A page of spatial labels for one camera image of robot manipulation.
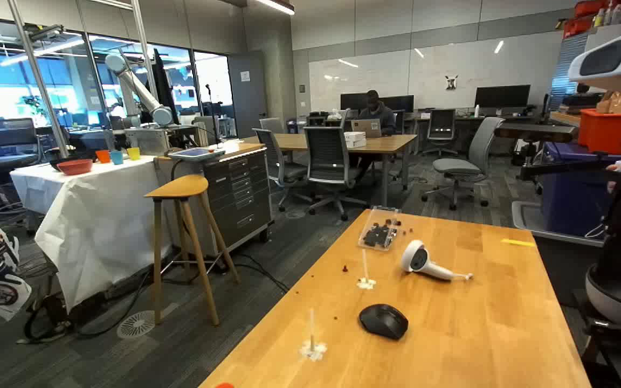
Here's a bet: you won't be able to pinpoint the black computer mouse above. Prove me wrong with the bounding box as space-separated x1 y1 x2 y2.
358 305 410 340

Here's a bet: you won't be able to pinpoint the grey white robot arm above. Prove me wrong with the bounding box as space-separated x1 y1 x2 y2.
105 49 173 127

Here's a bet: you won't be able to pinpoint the grey office chair front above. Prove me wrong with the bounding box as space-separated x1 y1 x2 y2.
304 127 367 220

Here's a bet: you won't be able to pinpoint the grey drawer cabinet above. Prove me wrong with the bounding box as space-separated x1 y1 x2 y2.
165 140 273 254

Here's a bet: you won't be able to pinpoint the clear bag of black parts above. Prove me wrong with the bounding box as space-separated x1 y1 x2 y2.
358 208 403 250

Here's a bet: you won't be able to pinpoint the wooden office desk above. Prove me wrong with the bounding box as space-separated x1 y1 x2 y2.
275 134 417 206

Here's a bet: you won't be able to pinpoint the clear plastic stand far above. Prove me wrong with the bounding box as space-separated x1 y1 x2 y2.
358 250 377 291

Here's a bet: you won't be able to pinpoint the seated person in dark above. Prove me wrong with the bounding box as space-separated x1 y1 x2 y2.
359 90 395 137

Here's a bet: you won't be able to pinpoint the wooden bar stool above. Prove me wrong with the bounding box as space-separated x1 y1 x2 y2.
146 175 240 325

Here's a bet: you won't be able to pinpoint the light grey office chair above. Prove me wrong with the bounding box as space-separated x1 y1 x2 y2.
421 116 503 212

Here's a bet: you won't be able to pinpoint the white cloth covered table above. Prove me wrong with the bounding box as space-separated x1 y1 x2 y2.
10 158 158 309

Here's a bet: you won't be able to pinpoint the black monitor right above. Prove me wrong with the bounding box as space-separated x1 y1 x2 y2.
475 84 531 108

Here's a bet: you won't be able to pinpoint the red bowl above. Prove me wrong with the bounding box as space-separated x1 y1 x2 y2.
55 159 93 178

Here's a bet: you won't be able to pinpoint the blue storage bin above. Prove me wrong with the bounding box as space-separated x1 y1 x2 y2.
536 143 611 238

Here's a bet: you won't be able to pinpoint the orange box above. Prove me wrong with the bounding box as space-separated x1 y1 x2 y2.
577 108 621 153

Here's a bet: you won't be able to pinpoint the whiteboard on wall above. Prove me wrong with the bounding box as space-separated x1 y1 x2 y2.
308 32 561 110

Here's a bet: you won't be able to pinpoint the black floor cables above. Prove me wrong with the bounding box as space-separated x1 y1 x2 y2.
22 250 290 345

